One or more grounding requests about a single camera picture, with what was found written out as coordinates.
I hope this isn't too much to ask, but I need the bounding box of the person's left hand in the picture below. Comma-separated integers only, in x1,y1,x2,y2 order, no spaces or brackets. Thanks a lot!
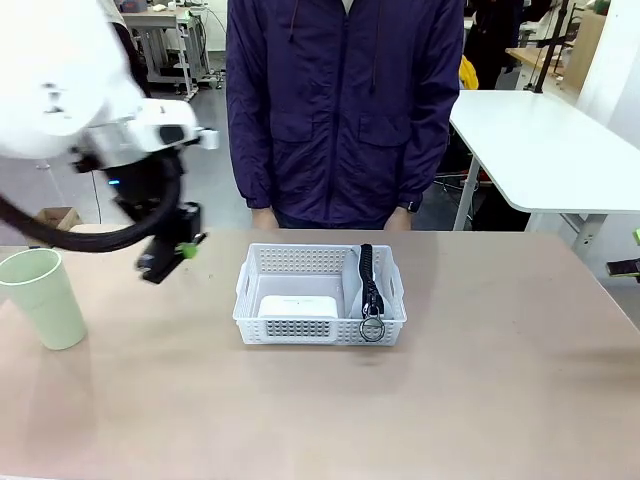
383,201,417,232

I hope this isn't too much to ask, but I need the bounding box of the grey CAMPUS zipper pouch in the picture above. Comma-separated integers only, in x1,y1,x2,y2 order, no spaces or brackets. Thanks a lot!
341,243,390,345

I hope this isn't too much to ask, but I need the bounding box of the yellow garment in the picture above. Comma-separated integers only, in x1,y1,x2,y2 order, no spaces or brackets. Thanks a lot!
458,53,480,92

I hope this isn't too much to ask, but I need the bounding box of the white rectangular box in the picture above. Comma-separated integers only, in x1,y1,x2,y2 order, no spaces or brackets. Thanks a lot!
257,294,342,321

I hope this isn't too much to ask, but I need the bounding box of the person's right hand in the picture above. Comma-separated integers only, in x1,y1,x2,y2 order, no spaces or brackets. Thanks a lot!
249,207,280,231

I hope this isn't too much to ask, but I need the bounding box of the tall cardboard box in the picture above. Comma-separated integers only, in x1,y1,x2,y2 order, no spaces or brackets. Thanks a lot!
564,9,612,97

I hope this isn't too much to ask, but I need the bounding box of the person in purple jacket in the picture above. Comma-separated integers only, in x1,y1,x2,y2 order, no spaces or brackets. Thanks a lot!
225,0,467,232

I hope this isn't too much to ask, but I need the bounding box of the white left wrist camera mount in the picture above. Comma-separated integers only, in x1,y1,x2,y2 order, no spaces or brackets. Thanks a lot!
192,128,222,152

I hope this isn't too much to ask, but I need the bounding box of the small open cardboard box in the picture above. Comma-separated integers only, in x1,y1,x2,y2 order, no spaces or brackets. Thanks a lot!
30,206,84,232

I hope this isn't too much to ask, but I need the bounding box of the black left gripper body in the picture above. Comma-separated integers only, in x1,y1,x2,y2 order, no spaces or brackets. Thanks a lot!
69,144,204,246

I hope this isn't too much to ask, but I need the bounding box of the bystander in black clothes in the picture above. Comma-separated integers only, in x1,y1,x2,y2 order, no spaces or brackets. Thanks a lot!
464,0,525,92

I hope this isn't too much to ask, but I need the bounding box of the white perforated plastic basket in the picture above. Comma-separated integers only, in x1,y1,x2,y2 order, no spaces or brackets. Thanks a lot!
231,242,408,348

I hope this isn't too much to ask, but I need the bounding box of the black braided cable sleeve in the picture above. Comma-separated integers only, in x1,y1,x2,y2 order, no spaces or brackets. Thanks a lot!
0,149,182,253

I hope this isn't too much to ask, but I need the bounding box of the pale green plastic cup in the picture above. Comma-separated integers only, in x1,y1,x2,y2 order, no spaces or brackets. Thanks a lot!
0,248,89,352

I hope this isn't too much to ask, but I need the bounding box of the black vertical pole stand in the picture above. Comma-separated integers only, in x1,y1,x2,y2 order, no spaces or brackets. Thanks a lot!
532,0,572,96

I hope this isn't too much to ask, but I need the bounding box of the large white desk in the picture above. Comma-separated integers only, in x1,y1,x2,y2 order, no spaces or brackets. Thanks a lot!
448,89,640,259

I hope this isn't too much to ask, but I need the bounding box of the wooden top table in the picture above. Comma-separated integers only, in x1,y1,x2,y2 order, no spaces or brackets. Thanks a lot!
504,46,576,87

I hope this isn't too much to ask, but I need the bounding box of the grey metal workbench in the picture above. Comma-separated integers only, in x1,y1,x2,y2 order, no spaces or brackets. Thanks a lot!
119,3,214,101

